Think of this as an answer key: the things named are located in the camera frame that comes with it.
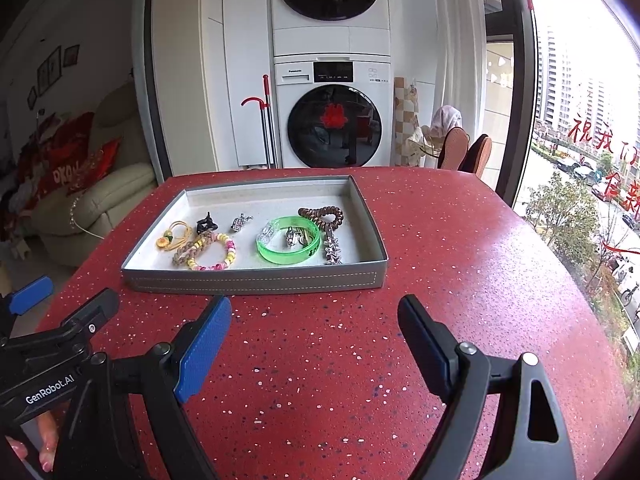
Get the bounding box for cream sofa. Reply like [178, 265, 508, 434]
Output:
[30, 85, 158, 266]

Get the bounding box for red cushion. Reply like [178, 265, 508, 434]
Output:
[15, 112, 123, 196]

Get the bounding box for checkered bag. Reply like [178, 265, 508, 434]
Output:
[393, 77, 421, 166]

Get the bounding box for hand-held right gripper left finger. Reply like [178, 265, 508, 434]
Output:
[52, 295, 233, 480]

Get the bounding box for person's left hand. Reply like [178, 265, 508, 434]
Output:
[4, 407, 60, 473]

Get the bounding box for white washing machine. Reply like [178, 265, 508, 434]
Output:
[274, 57, 393, 168]

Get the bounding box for pink yellow beaded bracelet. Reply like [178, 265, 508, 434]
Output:
[190, 240, 237, 272]

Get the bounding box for silver star hair clip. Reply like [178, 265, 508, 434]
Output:
[322, 232, 343, 265]

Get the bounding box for white towel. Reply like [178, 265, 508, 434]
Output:
[431, 105, 463, 138]

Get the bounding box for orange chair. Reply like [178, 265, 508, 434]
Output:
[462, 134, 493, 178]
[437, 127, 471, 171]

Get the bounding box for red window decal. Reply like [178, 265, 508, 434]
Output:
[572, 115, 640, 211]

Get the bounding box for yellow hair tie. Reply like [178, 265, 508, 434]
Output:
[156, 220, 193, 251]

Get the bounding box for wall picture frames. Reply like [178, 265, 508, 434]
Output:
[27, 45, 81, 111]

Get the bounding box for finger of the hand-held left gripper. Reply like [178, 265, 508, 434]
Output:
[0, 275, 55, 331]
[0, 287, 121, 356]

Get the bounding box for green translucent bangle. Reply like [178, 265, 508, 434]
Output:
[256, 216, 322, 267]

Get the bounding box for beige wrapped bouquet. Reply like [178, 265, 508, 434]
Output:
[406, 125, 441, 166]

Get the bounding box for grey jewelry tray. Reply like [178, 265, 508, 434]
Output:
[121, 175, 390, 295]

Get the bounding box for red handled mop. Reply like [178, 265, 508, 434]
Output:
[241, 75, 278, 170]

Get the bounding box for brown spiral hair tie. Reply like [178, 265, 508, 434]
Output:
[298, 205, 345, 231]

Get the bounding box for white dryer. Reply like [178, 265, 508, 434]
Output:
[270, 0, 393, 58]

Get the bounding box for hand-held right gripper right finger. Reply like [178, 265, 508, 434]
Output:
[397, 294, 578, 480]

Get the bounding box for beige braided bracelet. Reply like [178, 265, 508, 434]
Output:
[172, 232, 223, 267]

